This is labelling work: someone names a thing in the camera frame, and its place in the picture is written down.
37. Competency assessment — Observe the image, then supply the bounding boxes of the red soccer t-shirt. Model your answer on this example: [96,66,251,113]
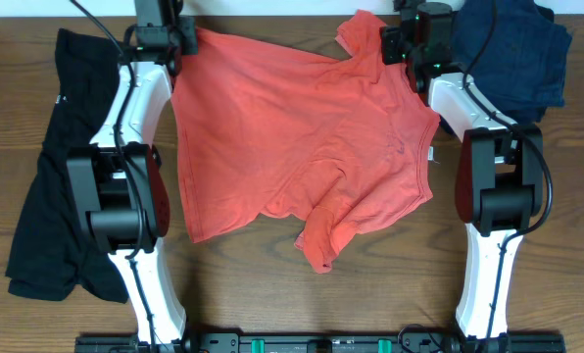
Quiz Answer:
[171,10,439,274]

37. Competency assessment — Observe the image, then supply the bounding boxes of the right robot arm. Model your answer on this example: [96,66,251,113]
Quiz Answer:
[380,0,553,352]

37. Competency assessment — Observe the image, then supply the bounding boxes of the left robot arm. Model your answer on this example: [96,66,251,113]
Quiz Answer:
[67,0,200,352]

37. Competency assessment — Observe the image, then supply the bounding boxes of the folded navy blue clothes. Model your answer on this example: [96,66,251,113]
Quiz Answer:
[451,0,572,125]

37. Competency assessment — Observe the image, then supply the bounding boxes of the black t-shirt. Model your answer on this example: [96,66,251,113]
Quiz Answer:
[6,29,128,303]

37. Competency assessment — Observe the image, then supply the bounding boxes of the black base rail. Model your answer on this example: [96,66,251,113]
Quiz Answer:
[73,327,566,353]

